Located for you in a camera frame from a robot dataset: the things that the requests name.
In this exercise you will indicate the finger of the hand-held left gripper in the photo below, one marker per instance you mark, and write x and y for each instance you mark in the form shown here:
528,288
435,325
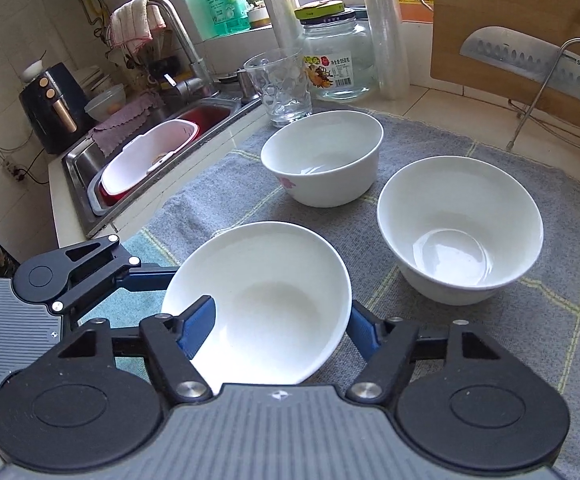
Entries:
105,272

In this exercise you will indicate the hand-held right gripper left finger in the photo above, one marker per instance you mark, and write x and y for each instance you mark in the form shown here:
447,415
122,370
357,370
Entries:
197,325

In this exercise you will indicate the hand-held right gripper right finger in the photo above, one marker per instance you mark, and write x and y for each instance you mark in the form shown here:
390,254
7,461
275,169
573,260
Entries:
362,331

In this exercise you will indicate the white bowl with pink flower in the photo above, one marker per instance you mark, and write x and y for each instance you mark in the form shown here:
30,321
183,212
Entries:
459,240
270,300
325,160

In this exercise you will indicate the stainless steel sink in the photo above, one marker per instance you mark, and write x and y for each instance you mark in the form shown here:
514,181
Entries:
90,160

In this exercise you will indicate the pink white basin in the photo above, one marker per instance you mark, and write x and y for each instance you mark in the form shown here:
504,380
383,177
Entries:
145,155

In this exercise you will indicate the grey dish rag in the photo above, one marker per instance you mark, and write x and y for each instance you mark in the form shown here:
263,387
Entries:
120,127

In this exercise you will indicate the clear glass bowl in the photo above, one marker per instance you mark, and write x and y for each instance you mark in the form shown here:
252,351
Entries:
105,105

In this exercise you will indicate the black air fryer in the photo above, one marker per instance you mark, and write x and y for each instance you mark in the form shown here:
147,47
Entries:
52,105

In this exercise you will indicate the grey checked dish towel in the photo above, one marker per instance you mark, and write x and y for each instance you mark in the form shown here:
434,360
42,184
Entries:
544,360

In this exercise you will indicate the red wash basin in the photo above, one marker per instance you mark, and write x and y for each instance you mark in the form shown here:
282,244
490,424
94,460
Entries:
205,115

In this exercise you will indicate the small metal cup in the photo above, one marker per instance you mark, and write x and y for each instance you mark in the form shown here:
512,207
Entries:
245,85

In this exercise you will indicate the metal kitchen faucet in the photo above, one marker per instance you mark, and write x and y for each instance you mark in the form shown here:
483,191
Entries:
182,40

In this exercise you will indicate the pink and white cloth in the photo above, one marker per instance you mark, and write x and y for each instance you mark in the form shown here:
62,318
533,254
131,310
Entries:
130,25

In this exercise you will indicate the clear drinking glass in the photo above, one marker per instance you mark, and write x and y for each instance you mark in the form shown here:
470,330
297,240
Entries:
280,90

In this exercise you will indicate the glass jar green lid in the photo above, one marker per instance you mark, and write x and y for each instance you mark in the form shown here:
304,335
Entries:
340,60

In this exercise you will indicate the small potted plant figurine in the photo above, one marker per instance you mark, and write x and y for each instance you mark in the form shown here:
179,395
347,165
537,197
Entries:
256,7

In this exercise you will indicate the bamboo cutting board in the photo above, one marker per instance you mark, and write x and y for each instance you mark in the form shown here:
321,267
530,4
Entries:
509,5

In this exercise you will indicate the wall power outlet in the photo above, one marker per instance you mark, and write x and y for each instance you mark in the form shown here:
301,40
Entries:
16,172

